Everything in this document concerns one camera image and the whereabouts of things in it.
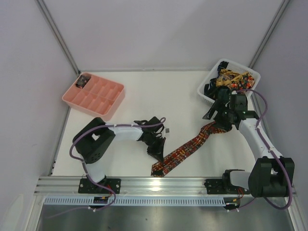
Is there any white slotted cable duct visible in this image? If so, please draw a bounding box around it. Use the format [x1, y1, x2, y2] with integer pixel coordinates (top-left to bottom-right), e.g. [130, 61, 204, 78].
[44, 196, 226, 207]

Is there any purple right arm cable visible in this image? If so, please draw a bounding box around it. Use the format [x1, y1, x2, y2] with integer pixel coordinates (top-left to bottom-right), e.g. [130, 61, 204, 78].
[226, 89, 295, 211]

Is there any red floral tie in basket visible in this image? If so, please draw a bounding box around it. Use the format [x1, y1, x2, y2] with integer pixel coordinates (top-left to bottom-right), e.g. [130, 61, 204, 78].
[228, 73, 255, 90]

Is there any aluminium front rail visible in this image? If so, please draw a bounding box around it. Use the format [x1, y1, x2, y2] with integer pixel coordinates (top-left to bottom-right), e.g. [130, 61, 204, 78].
[33, 175, 299, 197]

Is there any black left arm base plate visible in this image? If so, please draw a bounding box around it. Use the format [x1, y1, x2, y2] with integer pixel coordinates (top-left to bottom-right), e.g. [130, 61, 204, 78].
[78, 178, 121, 194]

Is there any rolled dark tie in tray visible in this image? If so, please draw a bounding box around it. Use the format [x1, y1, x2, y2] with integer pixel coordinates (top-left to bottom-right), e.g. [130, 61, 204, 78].
[75, 75, 91, 89]

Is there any pink compartment tray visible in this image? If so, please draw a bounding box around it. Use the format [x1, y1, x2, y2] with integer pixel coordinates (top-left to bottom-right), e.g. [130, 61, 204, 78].
[62, 72, 126, 121]

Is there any yellow patterned tie in basket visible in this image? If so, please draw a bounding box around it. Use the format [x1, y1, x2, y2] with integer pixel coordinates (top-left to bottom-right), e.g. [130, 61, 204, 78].
[217, 68, 248, 87]

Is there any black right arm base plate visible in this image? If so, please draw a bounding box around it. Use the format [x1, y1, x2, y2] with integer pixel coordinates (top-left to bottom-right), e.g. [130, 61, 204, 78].
[204, 179, 250, 195]

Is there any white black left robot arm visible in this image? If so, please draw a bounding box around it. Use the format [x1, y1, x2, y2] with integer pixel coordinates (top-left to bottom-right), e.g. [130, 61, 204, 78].
[69, 116, 166, 184]

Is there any red multicolour patterned tie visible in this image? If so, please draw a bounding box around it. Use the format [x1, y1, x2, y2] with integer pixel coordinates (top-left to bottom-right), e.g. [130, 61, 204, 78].
[151, 122, 232, 178]

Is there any white perforated plastic basket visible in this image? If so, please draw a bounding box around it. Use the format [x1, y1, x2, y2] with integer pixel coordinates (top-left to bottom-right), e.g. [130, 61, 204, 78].
[197, 58, 261, 105]

